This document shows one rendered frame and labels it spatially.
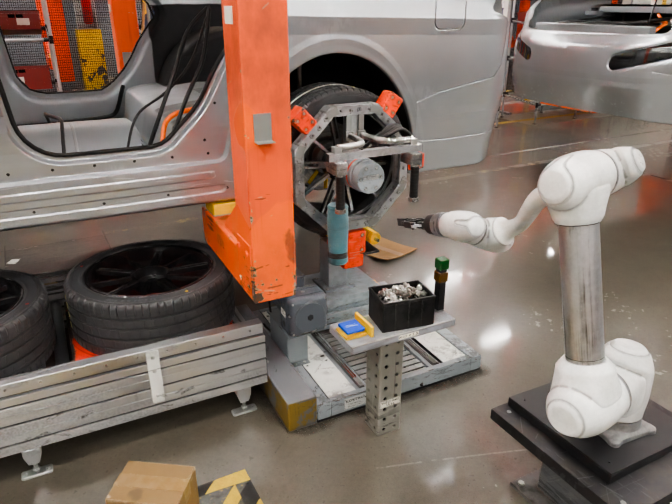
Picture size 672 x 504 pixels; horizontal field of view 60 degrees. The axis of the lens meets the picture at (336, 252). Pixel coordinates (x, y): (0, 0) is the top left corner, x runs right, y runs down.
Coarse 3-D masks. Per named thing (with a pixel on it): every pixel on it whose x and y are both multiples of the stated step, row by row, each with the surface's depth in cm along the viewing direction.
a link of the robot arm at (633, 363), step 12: (612, 348) 167; (624, 348) 165; (636, 348) 166; (612, 360) 165; (624, 360) 163; (636, 360) 163; (648, 360) 164; (624, 372) 162; (636, 372) 162; (648, 372) 163; (636, 384) 161; (648, 384) 164; (636, 396) 162; (648, 396) 167; (636, 408) 165; (624, 420) 168; (636, 420) 169
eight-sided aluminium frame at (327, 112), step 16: (320, 112) 236; (336, 112) 234; (352, 112) 238; (368, 112) 241; (384, 112) 245; (320, 128) 234; (304, 144) 238; (400, 176) 260; (304, 192) 241; (384, 192) 265; (400, 192) 263; (304, 208) 244; (384, 208) 263; (320, 224) 250; (352, 224) 257; (368, 224) 261
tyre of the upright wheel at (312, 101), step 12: (312, 84) 256; (324, 84) 252; (336, 84) 251; (300, 96) 246; (312, 96) 240; (324, 96) 239; (336, 96) 241; (348, 96) 244; (360, 96) 246; (372, 96) 249; (312, 108) 238; (396, 120) 258; (300, 216) 254; (312, 228) 258
